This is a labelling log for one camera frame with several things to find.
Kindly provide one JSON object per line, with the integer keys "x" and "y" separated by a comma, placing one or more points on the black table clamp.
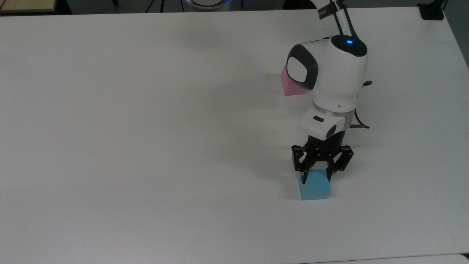
{"x": 431, "y": 10}

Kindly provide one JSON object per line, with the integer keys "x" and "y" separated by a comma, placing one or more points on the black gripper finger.
{"x": 340, "y": 161}
{"x": 302, "y": 161}

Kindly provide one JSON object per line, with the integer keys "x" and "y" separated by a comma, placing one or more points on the white wrist-mounted box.
{"x": 319, "y": 124}

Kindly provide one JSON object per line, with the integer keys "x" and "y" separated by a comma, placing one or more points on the pink cube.
{"x": 290, "y": 87}

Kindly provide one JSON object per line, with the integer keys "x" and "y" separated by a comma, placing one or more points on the blue cube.
{"x": 316, "y": 189}

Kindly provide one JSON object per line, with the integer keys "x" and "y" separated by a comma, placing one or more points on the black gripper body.
{"x": 326, "y": 143}

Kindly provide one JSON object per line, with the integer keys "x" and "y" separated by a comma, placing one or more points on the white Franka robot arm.
{"x": 335, "y": 73}

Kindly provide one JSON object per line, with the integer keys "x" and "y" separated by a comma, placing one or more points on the wooden board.
{"x": 27, "y": 5}

